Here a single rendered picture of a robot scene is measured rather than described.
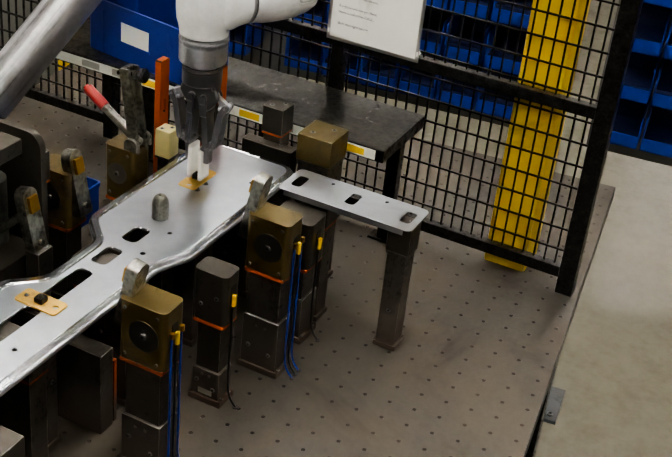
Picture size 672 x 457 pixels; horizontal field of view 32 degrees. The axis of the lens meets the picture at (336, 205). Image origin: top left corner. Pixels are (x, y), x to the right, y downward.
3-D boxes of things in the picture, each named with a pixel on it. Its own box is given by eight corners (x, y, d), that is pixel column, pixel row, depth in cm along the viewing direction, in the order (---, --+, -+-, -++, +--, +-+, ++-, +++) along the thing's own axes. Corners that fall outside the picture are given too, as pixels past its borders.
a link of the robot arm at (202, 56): (196, 20, 218) (195, 50, 221) (168, 34, 211) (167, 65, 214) (238, 32, 215) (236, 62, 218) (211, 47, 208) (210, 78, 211)
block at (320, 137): (316, 290, 257) (332, 143, 239) (284, 278, 259) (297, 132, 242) (332, 273, 263) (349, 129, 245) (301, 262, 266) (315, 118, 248)
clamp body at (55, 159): (69, 342, 233) (66, 177, 214) (25, 324, 237) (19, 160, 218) (89, 326, 238) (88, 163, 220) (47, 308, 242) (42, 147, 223)
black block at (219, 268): (231, 417, 218) (240, 285, 204) (186, 398, 222) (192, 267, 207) (246, 401, 223) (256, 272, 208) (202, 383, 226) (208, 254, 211)
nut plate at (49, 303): (69, 305, 192) (69, 299, 191) (53, 317, 189) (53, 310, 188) (28, 288, 195) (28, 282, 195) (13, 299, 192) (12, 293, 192)
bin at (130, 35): (183, 86, 263) (185, 32, 256) (86, 46, 277) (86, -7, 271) (231, 67, 275) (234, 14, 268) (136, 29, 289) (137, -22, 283)
